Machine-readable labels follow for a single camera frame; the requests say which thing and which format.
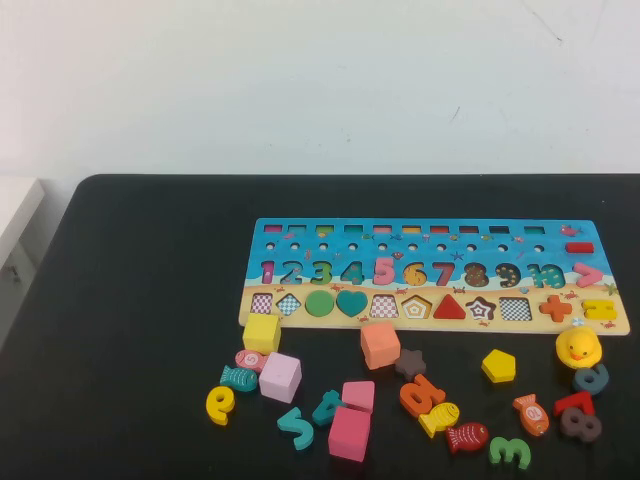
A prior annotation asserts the green circle piece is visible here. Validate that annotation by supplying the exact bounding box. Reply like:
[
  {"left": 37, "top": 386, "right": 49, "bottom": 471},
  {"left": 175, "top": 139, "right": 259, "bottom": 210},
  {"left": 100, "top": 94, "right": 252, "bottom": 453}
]
[{"left": 304, "top": 289, "right": 336, "bottom": 319}]

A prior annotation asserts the pink trapezoid block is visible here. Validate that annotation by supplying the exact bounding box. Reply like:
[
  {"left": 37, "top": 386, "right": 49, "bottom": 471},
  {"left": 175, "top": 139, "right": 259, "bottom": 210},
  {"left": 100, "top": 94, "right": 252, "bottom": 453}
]
[{"left": 341, "top": 380, "right": 376, "bottom": 414}]

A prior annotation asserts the pink number five piece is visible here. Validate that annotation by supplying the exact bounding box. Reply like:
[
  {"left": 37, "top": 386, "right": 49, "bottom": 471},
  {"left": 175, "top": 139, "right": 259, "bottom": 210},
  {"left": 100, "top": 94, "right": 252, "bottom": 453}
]
[{"left": 372, "top": 256, "right": 397, "bottom": 286}]

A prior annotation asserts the white cabinet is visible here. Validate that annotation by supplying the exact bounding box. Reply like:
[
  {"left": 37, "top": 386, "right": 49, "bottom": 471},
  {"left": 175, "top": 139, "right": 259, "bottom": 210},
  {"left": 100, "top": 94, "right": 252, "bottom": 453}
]
[{"left": 0, "top": 175, "right": 46, "bottom": 351}]

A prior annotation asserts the hot pink block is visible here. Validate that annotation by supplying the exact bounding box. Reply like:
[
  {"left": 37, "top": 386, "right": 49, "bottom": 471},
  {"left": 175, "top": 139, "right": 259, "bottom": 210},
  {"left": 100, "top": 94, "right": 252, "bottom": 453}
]
[{"left": 327, "top": 405, "right": 372, "bottom": 463}]

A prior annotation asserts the teal number five piece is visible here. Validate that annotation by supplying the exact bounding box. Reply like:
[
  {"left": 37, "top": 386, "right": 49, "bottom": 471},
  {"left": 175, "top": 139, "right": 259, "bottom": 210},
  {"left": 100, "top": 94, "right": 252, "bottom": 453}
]
[{"left": 276, "top": 406, "right": 315, "bottom": 452}]

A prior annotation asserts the light pink cube block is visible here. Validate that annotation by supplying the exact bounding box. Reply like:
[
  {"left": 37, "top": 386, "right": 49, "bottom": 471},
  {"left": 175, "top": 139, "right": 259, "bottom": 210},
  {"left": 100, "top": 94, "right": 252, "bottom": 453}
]
[{"left": 258, "top": 351, "right": 303, "bottom": 404}]

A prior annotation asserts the teal wooden fish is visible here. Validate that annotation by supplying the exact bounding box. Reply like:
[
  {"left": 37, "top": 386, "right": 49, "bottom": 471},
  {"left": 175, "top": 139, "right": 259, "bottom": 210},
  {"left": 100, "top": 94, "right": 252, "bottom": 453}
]
[{"left": 218, "top": 365, "right": 259, "bottom": 394}]

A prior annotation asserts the orange number ten piece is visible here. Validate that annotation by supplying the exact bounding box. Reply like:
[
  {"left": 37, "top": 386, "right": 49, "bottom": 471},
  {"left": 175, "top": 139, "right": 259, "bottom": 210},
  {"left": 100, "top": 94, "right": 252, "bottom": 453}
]
[{"left": 398, "top": 373, "right": 447, "bottom": 420}]

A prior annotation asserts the yellow number six piece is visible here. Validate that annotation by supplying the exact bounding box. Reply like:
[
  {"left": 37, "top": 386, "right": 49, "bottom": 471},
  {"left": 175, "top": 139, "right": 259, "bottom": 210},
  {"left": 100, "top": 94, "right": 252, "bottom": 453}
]
[{"left": 205, "top": 384, "right": 237, "bottom": 427}]

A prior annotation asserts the red number seven piece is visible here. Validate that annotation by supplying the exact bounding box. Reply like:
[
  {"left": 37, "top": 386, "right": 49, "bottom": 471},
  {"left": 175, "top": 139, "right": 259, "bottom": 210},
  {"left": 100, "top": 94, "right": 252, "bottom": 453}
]
[{"left": 552, "top": 390, "right": 597, "bottom": 419}]

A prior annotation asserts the yellow rubber duck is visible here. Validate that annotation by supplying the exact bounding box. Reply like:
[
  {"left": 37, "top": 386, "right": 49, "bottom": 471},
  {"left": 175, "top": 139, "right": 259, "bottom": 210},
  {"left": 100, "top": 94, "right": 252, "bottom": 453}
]
[{"left": 555, "top": 327, "right": 604, "bottom": 370}]

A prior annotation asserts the brown number eight piece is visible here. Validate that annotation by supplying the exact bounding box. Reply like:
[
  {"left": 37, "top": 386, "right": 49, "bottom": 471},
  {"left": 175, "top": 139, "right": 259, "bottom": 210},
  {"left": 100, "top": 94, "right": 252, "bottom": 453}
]
[{"left": 559, "top": 406, "right": 603, "bottom": 443}]

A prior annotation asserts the brown star piece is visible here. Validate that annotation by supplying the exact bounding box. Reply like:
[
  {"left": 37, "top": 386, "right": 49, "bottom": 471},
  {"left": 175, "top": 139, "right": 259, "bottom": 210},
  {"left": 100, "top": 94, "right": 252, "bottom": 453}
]
[{"left": 394, "top": 348, "right": 428, "bottom": 382}]

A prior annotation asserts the orange wooden fish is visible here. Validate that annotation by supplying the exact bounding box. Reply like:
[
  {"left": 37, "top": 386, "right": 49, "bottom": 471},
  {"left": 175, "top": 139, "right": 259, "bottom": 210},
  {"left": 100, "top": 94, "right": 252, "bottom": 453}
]
[{"left": 512, "top": 393, "right": 551, "bottom": 437}]

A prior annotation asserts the orange plus sign piece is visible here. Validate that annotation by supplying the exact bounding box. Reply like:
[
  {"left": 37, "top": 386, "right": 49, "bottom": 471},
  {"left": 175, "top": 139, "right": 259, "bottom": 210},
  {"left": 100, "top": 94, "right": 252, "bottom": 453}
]
[{"left": 538, "top": 294, "right": 572, "bottom": 322}]

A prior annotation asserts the teal number four piece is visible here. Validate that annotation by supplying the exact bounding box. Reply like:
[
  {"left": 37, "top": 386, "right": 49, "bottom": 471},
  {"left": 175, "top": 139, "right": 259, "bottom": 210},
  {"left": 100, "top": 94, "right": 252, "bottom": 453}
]
[{"left": 311, "top": 389, "right": 346, "bottom": 427}]

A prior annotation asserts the yellow pentagon piece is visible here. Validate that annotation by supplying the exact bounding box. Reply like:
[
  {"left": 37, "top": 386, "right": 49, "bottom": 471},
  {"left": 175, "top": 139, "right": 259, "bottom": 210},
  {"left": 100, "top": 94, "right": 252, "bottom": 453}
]
[{"left": 481, "top": 348, "right": 518, "bottom": 385}]

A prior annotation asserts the green number three piece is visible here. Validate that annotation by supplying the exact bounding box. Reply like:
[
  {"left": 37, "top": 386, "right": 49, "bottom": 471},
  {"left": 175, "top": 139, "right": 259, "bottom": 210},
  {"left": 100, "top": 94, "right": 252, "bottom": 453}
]
[{"left": 488, "top": 436, "right": 532, "bottom": 471}]

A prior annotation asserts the yellow wooden fish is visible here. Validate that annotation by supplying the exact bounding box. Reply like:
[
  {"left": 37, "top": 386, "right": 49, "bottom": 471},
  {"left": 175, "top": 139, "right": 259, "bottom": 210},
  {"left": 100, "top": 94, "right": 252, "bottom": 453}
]
[{"left": 418, "top": 401, "right": 461, "bottom": 440}]

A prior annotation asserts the pink wooden fish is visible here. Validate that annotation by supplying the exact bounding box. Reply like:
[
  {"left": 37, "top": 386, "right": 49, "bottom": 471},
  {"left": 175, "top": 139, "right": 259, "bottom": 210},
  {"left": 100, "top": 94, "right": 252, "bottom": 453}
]
[{"left": 234, "top": 348, "right": 270, "bottom": 372}]

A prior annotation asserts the red wooden fish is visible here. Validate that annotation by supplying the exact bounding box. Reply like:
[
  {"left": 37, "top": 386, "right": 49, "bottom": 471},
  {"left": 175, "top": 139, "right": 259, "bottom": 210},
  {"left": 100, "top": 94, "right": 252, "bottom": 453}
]
[{"left": 445, "top": 422, "right": 490, "bottom": 455}]

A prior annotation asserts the yellow equals sign piece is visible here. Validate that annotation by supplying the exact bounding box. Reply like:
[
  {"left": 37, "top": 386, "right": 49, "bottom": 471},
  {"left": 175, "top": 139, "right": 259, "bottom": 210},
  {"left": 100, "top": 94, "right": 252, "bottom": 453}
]
[{"left": 582, "top": 298, "right": 615, "bottom": 320}]

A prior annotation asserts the salmon orange block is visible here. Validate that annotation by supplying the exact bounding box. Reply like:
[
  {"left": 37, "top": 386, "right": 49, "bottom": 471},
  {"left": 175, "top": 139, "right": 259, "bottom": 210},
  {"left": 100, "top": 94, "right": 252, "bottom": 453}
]
[{"left": 360, "top": 321, "right": 402, "bottom": 371}]

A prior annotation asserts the teal heart piece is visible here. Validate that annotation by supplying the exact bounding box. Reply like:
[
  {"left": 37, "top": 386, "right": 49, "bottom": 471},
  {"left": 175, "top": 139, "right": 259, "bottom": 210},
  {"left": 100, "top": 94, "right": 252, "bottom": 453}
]
[{"left": 335, "top": 289, "right": 369, "bottom": 318}]

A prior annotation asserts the wooden number shape puzzle board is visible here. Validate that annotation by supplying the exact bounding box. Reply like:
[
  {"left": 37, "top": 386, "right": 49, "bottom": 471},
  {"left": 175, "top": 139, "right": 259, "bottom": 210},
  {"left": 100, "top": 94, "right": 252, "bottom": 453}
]
[{"left": 238, "top": 217, "right": 631, "bottom": 337}]

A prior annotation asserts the red triangle piece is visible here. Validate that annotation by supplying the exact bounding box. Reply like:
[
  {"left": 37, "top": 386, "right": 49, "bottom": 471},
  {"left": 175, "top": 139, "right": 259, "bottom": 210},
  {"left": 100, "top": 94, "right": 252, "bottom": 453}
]
[{"left": 432, "top": 293, "right": 469, "bottom": 320}]

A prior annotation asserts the pink greater-than sign piece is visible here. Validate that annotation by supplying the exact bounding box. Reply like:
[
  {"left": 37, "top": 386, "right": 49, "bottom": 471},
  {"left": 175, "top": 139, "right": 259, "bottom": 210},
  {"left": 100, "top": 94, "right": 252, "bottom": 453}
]
[{"left": 572, "top": 262, "right": 603, "bottom": 289}]

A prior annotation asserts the yellow wooden cube block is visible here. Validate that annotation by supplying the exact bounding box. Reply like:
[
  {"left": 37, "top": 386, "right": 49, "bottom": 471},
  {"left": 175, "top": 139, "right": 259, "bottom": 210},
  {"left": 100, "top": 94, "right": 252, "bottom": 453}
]
[{"left": 242, "top": 313, "right": 282, "bottom": 355}]

